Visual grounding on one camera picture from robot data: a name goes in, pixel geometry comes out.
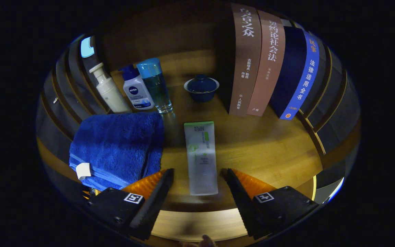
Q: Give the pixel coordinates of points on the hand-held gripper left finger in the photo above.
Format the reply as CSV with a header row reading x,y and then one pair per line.
x,y
154,206

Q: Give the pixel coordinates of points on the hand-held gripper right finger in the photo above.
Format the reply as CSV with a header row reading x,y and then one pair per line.
x,y
243,206

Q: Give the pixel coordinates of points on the wooden drawer with black knob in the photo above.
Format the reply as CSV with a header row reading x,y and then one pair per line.
x,y
197,223

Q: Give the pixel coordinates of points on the white tube with green print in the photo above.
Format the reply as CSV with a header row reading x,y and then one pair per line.
x,y
201,157

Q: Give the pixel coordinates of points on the wooden countertop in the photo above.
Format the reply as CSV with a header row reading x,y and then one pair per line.
x,y
252,147

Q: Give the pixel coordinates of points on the wooden cabinet with slatted shelf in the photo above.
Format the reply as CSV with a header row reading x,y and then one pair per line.
x,y
183,34

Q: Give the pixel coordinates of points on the folded blue towel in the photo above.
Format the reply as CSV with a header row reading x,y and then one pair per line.
x,y
115,147

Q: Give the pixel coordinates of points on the white lotion bottle blue cap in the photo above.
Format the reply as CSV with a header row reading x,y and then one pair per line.
x,y
135,91

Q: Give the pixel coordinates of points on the clear teal bottle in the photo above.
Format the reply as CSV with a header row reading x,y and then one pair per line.
x,y
154,85

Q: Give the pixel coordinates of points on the white pump bottle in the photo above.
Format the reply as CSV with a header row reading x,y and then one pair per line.
x,y
110,92

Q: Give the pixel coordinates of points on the blue lidded tea bowl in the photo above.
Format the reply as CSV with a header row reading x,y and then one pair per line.
x,y
201,91

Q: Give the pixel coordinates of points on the dark brown book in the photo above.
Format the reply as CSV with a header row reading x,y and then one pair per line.
x,y
245,68

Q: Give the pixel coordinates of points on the blue book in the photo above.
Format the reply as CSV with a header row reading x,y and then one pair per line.
x,y
300,79

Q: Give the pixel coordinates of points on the reddish brown book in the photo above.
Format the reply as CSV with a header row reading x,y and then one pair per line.
x,y
267,68

